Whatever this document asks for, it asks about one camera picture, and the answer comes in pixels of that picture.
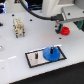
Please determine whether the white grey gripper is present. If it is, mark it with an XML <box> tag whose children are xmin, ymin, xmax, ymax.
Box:
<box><xmin>55</xmin><ymin>6</ymin><xmax>84</xmax><ymax>34</ymax></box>

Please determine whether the red plastic gear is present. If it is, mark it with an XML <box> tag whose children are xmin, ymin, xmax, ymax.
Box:
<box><xmin>60</xmin><ymin>26</ymin><xmax>70</xmax><ymax>35</ymax></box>

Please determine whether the blue plastic gear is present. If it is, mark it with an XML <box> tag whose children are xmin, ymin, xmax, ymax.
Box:
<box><xmin>43</xmin><ymin>47</ymin><xmax>61</xmax><ymax>62</ymax></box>

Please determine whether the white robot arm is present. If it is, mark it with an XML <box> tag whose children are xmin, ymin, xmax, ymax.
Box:
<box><xmin>42</xmin><ymin>0</ymin><xmax>84</xmax><ymax>33</ymax></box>

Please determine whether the beige multi-pin connector block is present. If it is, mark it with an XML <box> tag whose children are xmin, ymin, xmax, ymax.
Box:
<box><xmin>13</xmin><ymin>18</ymin><xmax>25</xmax><ymax>37</ymax></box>

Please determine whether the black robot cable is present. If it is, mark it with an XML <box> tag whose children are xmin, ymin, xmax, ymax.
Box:
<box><xmin>18</xmin><ymin>0</ymin><xmax>56</xmax><ymax>21</ymax></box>

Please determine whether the black-framed peg base plate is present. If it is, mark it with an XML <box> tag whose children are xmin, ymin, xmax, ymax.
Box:
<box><xmin>25</xmin><ymin>46</ymin><xmax>66</xmax><ymax>68</ymax></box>

